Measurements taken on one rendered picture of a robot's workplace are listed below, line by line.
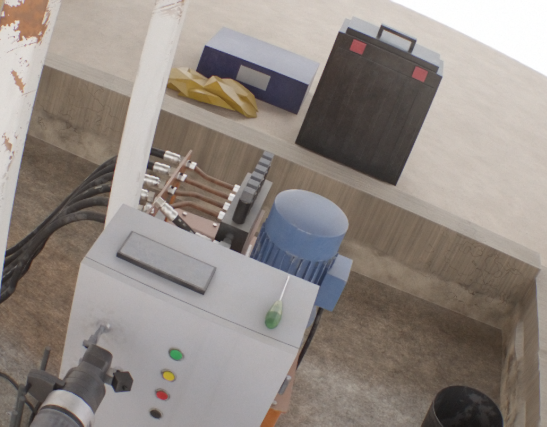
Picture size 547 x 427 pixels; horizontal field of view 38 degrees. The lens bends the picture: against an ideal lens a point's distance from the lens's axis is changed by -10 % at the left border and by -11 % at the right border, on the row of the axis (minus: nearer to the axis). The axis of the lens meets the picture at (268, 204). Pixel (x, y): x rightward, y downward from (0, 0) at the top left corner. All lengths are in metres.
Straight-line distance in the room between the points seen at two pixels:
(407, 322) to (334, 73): 1.16
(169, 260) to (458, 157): 3.37
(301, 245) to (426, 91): 1.79
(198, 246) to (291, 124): 2.71
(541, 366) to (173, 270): 2.27
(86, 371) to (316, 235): 0.98
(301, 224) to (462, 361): 1.81
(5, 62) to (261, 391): 0.78
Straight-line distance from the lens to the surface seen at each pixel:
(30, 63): 1.06
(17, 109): 1.08
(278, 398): 2.33
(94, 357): 1.43
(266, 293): 1.57
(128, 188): 2.13
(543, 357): 3.60
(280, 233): 2.24
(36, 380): 1.39
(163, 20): 1.93
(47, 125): 4.19
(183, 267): 1.54
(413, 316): 3.96
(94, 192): 2.50
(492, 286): 4.07
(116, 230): 1.59
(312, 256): 2.25
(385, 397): 3.46
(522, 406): 3.46
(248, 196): 2.35
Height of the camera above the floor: 2.17
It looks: 30 degrees down
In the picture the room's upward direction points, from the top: 21 degrees clockwise
